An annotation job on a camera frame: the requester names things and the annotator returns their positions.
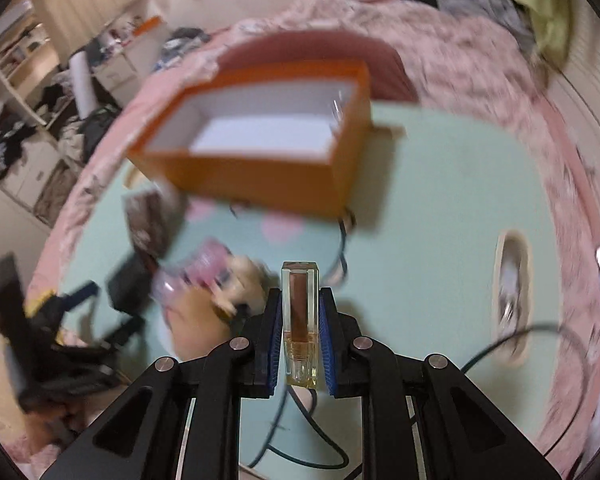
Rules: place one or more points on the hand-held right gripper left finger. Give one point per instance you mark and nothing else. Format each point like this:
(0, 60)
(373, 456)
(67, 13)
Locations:
(275, 350)

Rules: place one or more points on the pink bed sheet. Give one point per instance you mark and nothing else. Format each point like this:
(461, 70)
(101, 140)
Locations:
(180, 72)

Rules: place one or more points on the dark clothes pile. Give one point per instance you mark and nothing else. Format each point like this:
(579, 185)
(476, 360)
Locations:
(95, 125)

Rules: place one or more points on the black pouch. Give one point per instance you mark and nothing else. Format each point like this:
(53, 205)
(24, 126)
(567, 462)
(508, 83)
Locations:
(127, 280)

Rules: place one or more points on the white nightstand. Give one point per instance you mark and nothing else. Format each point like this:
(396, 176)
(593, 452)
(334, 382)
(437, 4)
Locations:
(117, 72)

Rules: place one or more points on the light green hanging cloth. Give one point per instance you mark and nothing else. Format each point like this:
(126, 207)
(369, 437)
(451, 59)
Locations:
(539, 5)

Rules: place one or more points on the orange shelf box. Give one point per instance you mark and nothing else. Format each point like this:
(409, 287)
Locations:
(147, 26)

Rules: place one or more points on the white shelf unit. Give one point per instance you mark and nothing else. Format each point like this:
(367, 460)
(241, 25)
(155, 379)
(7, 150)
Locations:
(10, 75)

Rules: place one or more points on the mint cartoon lap desk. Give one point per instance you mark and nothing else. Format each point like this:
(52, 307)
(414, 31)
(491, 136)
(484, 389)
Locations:
(429, 200)

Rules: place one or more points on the smartphone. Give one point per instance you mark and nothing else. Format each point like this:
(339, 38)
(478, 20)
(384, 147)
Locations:
(512, 285)

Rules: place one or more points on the beige fluffy pompon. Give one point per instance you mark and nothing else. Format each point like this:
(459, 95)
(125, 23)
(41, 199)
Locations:
(195, 332)

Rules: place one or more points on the pink floral duvet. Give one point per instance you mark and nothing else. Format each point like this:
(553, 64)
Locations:
(454, 60)

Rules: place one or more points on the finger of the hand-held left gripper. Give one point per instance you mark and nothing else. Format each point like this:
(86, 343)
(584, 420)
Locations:
(82, 294)
(127, 329)

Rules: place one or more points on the dark brown patterned packet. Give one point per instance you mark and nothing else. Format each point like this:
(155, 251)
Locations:
(147, 222)

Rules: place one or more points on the small mouse toy figure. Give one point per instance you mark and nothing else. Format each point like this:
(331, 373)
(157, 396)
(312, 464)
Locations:
(237, 285)

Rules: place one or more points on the white paper roll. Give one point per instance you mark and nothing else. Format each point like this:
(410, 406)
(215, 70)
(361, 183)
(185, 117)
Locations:
(82, 85)

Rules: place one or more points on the pink bottle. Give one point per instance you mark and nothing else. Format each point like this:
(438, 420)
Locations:
(200, 265)

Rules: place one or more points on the orange cardboard box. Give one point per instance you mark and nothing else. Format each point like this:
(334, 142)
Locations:
(260, 180)

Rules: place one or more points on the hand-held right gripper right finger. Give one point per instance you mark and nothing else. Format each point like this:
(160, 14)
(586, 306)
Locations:
(328, 350)

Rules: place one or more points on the blue patterned clothes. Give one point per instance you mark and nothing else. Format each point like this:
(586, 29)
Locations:
(185, 40)

